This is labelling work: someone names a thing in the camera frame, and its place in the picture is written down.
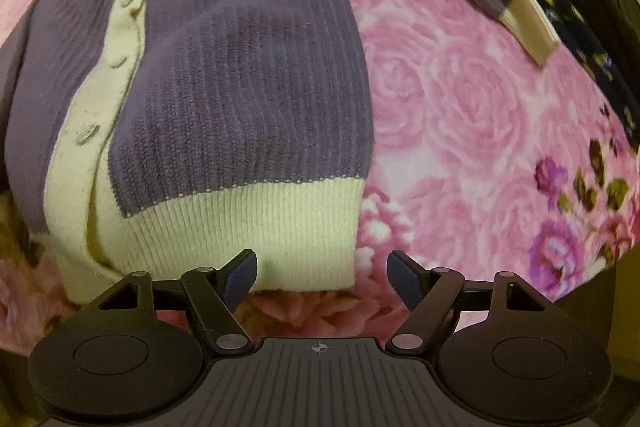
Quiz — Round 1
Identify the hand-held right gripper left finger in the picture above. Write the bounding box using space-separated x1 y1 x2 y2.
89 249 259 355

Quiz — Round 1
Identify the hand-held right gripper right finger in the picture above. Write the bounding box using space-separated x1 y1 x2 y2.
386 250 551 354

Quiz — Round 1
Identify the purple cardigan with cream trim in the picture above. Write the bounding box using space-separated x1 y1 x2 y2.
0 0 562 304

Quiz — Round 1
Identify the pink floral blanket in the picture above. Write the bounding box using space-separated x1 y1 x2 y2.
0 0 640 358

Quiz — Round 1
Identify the navy floral folded garment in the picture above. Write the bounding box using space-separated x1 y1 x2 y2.
524 0 637 140

